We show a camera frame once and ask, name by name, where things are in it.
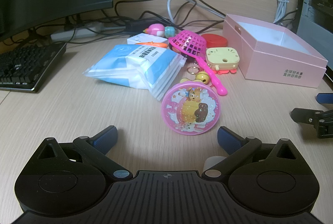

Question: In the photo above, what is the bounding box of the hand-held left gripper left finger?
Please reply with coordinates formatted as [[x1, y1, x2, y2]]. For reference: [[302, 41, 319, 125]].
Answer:
[[37, 126, 134, 181]]

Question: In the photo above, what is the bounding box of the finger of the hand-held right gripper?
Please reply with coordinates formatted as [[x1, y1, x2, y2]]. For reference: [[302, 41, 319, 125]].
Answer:
[[291, 108, 333, 139], [317, 93, 333, 104]]

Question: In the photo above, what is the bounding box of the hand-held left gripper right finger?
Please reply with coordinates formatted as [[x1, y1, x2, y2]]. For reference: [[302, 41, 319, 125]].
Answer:
[[201, 126, 297, 180]]

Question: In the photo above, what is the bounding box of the pink round bear tin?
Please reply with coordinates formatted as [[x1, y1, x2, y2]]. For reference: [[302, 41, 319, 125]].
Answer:
[[161, 83, 221, 134]]

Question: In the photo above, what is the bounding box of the pink cardboard box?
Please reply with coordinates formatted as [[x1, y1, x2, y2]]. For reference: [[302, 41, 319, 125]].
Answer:
[[222, 14, 328, 88]]

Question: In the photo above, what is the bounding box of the blue wet wipes packet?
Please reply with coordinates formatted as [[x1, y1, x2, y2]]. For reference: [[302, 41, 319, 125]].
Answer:
[[83, 44, 186, 102]]

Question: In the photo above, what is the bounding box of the yellow wind-up toy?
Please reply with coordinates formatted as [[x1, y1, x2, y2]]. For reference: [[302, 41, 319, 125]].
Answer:
[[205, 46, 240, 75]]

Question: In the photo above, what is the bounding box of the red round lid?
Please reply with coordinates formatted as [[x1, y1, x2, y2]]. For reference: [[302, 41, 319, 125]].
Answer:
[[201, 34, 228, 48]]

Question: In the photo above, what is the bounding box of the dark-haired small doll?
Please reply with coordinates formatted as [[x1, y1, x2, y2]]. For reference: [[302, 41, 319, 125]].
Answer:
[[169, 43, 187, 58]]

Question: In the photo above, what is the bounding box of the orange plastic toy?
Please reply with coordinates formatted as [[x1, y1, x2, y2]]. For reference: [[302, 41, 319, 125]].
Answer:
[[134, 41, 168, 49]]

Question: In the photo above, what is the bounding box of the white socket adapter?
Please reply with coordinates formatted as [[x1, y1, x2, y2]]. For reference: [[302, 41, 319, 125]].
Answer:
[[127, 34, 169, 45]]

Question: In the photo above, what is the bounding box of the pink plastic strainer basket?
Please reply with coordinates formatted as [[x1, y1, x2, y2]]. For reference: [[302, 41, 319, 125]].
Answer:
[[168, 30, 227, 96]]

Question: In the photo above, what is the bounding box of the pink pig toy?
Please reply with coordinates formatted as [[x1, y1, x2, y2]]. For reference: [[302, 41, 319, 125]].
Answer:
[[143, 24, 183, 38]]

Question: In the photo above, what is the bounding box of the wooden desktop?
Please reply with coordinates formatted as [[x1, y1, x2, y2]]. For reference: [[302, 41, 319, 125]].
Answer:
[[0, 5, 333, 224]]

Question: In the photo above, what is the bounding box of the black keyboard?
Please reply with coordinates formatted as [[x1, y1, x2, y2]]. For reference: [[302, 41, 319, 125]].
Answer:
[[0, 42, 67, 92]]

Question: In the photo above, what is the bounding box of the white power strip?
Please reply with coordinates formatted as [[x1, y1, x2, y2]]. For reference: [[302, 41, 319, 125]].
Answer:
[[51, 21, 103, 41]]

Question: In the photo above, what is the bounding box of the black power adapter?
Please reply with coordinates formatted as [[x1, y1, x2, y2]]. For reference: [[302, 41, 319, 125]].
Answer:
[[126, 20, 169, 32]]

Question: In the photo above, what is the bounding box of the yellow bell keychain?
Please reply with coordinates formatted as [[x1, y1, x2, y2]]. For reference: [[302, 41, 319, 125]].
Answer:
[[187, 65, 211, 84]]

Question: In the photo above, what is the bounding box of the black cable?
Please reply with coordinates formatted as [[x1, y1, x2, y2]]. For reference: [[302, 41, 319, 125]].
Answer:
[[114, 0, 227, 34]]

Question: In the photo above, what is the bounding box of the grey looped cable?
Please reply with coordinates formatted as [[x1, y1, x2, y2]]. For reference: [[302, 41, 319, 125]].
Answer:
[[166, 0, 226, 22]]

